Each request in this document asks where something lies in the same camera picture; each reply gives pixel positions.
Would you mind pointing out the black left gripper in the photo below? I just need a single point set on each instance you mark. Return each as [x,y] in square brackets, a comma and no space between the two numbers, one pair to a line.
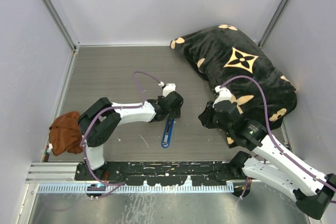
[176,114]

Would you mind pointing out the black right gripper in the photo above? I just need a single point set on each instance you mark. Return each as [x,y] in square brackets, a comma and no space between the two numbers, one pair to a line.
[205,117]

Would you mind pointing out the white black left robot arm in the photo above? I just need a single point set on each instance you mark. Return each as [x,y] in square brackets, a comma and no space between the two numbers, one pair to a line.
[99,121]

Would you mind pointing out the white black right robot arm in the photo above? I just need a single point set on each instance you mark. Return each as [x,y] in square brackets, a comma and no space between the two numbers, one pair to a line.
[311,190]

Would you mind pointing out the black floral plush blanket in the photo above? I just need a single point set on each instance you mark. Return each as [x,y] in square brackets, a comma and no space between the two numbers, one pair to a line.
[221,52]

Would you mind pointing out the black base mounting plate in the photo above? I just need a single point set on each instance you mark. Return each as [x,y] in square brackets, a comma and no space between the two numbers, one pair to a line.
[208,173]

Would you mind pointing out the brown cloth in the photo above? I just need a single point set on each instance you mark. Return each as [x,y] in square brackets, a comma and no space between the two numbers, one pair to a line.
[65,135]

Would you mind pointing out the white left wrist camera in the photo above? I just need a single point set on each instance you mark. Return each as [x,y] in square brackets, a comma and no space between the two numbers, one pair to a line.
[167,88]

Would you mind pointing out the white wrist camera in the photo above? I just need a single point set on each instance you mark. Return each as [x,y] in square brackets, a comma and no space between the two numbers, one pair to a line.
[167,88]
[223,94]

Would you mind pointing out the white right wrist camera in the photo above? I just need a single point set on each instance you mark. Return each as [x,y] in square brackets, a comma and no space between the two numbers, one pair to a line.
[223,94]

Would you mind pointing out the white slotted cable duct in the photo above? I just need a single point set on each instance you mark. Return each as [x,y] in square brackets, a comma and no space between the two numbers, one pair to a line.
[89,188]

